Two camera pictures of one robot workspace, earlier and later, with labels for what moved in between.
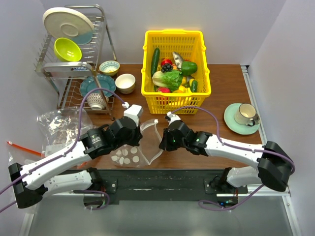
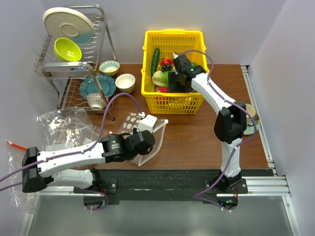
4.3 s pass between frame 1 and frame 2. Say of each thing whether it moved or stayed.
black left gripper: moved
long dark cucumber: stayed
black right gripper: moved
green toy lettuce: stayed
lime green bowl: stayed
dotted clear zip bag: moved
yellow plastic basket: stayed
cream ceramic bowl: stayed
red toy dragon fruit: stayed
